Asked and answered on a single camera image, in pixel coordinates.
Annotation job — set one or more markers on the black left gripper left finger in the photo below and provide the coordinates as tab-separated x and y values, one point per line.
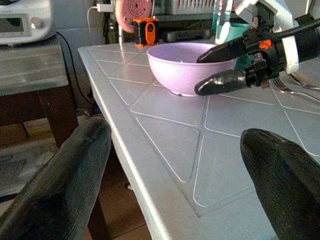
57	185

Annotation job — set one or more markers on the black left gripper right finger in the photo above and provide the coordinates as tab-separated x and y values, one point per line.
285	180

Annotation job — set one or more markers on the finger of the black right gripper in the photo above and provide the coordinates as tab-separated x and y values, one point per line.
222	51
222	82

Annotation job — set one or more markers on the teal plastic container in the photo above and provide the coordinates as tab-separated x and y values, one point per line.
230	30

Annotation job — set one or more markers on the silver metal fork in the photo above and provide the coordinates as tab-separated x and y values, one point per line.
282	87

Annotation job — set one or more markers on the lilac plastic bowl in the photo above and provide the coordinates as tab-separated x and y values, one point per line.
180	67

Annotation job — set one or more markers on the white dish rack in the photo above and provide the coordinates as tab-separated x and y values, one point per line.
185	6

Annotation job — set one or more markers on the orange and black device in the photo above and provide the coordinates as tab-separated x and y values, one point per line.
146	31

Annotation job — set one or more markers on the pink round fan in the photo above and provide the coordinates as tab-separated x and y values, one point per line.
130	12

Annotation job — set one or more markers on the dark wooden side table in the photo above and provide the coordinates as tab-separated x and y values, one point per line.
32	75

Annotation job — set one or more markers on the white plug adapter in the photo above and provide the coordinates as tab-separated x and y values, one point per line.
105	7

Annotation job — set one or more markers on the white kitchen appliance with knob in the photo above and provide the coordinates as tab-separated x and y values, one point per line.
25	22

